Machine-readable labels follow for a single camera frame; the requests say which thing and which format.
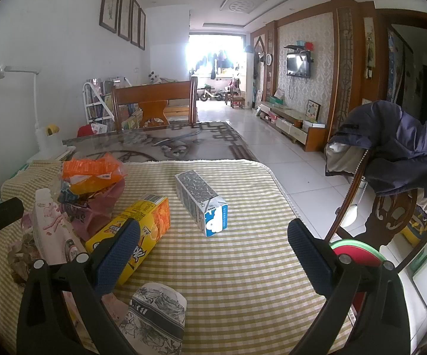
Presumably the brown wrapper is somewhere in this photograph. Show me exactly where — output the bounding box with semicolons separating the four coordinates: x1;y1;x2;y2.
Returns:
7;233;40;287

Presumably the pink white drink pouch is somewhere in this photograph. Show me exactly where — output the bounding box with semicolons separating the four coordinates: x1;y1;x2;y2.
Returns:
30;188;86;265

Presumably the black white paper cup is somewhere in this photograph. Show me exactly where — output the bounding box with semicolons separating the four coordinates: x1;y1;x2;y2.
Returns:
120;282;187;355

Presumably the orange snack bag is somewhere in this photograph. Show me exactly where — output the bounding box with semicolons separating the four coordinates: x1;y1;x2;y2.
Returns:
61;152;127;196

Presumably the yellow iced tea carton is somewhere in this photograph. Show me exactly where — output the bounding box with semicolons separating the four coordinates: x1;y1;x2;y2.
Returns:
84;194;171;286

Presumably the blue white milk carton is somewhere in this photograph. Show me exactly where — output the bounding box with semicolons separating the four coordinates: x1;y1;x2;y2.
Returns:
175;170;229;237

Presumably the pink snack bag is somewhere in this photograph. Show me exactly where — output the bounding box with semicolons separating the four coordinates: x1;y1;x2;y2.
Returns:
57;180;125;241

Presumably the white desk lamp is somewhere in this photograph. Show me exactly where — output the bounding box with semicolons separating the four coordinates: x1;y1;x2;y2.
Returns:
0;64;77;164

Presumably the dark wooden chair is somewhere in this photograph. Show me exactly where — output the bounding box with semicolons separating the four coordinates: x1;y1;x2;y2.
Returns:
325;151;427;272

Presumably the white book rack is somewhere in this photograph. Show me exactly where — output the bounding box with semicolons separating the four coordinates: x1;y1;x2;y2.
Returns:
82;79;115;126

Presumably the checkered yellow table cloth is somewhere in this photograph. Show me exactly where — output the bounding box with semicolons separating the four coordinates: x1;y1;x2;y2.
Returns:
0;159;353;355

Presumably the navy blue jacket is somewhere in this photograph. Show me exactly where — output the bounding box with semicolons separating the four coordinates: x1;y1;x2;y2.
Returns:
325;100;427;198

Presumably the wooden bench chair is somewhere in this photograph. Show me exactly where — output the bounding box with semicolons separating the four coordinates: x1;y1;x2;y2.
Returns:
112;76;198;132

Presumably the wooden tv cabinet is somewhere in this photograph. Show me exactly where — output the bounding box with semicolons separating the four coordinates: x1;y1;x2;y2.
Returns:
257;101;326;152

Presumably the patterned glass dining table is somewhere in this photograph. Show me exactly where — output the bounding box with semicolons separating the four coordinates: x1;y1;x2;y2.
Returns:
65;122;257;163

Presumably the small framed clock picture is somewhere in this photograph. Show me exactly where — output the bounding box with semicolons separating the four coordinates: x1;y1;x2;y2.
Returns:
306;99;321;122

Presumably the white balance bike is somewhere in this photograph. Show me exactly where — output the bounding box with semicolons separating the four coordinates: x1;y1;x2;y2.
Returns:
199;85;224;102

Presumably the square ceiling light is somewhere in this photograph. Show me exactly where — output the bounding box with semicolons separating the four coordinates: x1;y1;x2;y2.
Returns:
219;0;267;14

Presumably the wall mounted television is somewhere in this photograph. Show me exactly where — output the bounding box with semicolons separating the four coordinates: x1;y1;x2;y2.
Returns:
287;51;311;79

